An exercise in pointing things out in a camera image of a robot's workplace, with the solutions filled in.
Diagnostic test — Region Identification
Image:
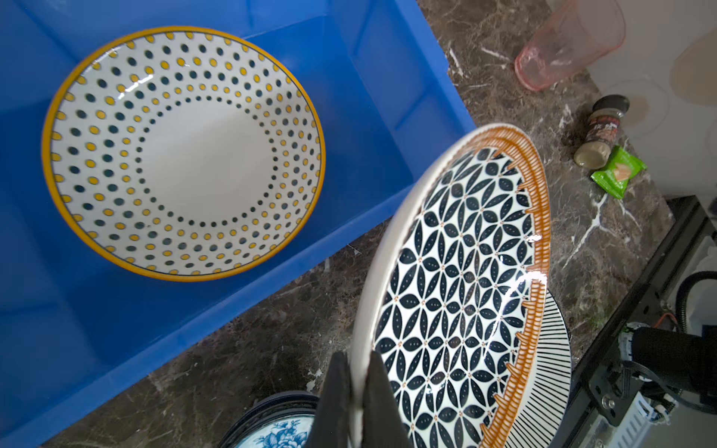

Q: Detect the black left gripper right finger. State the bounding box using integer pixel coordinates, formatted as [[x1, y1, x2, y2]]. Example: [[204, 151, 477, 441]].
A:
[[361, 351, 410, 448]]

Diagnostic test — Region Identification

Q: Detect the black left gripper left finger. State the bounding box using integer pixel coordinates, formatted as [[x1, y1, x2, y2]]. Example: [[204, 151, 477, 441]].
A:
[[305, 351, 351, 448]]

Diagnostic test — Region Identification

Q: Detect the orange rimmed geometric plate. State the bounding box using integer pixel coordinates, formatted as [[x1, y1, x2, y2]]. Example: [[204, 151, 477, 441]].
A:
[[349, 123, 551, 447]]

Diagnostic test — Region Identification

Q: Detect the yellow rimmed dotted plate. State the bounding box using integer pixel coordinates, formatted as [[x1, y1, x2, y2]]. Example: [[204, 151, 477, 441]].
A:
[[41, 26, 326, 282]]

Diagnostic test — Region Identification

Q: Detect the blue plastic bin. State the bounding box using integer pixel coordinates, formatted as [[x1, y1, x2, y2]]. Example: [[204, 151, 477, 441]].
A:
[[0, 0, 478, 448]]

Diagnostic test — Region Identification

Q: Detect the blue floral ceramic bowl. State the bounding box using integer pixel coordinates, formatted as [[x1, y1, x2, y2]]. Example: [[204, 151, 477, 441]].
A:
[[218, 391, 319, 447]]

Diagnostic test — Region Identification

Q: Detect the black striped white plate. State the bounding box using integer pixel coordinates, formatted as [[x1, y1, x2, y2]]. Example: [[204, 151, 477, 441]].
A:
[[505, 292, 572, 448]]

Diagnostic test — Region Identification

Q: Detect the small green packet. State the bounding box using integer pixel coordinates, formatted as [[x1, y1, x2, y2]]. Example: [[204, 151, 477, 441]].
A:
[[591, 145, 647, 200]]

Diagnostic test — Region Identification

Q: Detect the brown spice jar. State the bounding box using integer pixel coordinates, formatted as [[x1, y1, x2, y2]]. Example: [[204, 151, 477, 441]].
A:
[[573, 94, 630, 170]]

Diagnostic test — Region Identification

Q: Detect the pink plastic cup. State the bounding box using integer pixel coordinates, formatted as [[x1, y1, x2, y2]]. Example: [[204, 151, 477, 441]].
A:
[[515, 0, 626, 91]]

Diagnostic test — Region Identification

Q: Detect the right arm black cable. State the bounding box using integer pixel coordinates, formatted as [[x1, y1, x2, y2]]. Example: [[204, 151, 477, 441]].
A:
[[674, 271, 717, 335]]

